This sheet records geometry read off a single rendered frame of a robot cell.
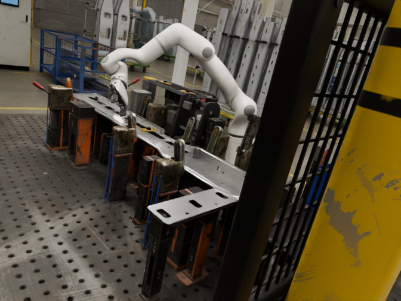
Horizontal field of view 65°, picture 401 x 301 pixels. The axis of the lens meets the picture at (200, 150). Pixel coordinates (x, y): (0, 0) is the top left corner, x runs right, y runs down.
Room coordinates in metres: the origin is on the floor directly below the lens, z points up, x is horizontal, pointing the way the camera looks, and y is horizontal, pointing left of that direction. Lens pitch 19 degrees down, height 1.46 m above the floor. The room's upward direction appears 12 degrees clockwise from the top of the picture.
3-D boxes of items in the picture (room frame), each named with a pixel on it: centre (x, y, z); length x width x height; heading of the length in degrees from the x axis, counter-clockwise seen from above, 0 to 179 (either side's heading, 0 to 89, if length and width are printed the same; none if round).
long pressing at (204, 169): (1.46, 0.29, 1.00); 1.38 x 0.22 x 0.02; 48
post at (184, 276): (0.89, -0.06, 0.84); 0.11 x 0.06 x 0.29; 138
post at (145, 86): (2.03, 0.40, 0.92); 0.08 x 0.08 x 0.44; 48
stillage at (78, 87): (6.02, 2.37, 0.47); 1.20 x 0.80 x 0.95; 45
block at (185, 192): (0.95, -0.01, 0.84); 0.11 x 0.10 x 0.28; 138
